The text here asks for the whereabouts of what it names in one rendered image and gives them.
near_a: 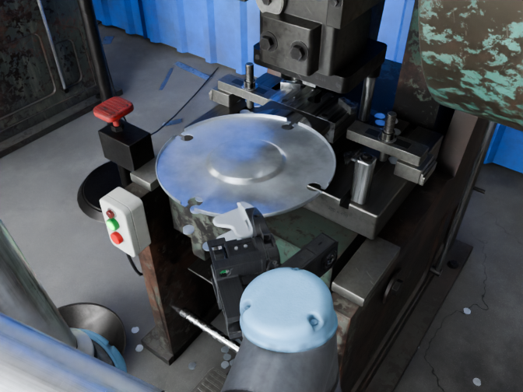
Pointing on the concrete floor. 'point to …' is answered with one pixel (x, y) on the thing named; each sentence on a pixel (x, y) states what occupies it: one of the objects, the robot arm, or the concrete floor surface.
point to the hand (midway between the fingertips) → (246, 209)
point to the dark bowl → (96, 322)
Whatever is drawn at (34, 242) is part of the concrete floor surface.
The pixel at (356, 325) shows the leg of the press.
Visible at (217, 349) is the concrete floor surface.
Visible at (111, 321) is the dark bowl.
